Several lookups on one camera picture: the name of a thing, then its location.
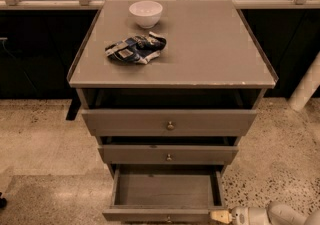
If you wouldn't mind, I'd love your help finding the grey wooden drawer cabinet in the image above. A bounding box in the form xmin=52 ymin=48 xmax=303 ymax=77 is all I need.
xmin=66 ymin=0 xmax=279 ymax=177

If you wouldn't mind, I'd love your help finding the grey top drawer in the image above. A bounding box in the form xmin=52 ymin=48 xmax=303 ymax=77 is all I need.
xmin=82 ymin=109 xmax=257 ymax=137

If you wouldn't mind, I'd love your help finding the grey middle drawer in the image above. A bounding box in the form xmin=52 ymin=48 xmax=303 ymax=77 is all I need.
xmin=98 ymin=145 xmax=238 ymax=165

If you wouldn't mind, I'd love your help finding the white pillar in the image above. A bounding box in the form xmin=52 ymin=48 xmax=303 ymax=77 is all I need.
xmin=288 ymin=52 xmax=320 ymax=111

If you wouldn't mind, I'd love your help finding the grey bottom drawer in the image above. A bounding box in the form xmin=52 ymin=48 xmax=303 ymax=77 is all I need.
xmin=104 ymin=164 xmax=225 ymax=224

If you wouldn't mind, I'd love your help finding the white ceramic bowl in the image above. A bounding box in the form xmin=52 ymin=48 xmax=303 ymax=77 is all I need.
xmin=129 ymin=1 xmax=163 ymax=29

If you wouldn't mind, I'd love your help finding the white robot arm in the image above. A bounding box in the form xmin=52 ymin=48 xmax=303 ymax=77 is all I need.
xmin=210 ymin=201 xmax=320 ymax=225

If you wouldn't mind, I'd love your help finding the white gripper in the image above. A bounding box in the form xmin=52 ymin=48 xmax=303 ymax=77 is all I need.
xmin=210 ymin=207 xmax=270 ymax=225

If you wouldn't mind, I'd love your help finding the grey drawer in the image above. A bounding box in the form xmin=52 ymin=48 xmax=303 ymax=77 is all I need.
xmin=82 ymin=109 xmax=257 ymax=137
xmin=104 ymin=164 xmax=225 ymax=224
xmin=98 ymin=145 xmax=238 ymax=165

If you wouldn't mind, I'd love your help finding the crumpled blue snack bag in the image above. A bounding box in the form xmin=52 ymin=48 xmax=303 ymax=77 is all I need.
xmin=105 ymin=32 xmax=167 ymax=64

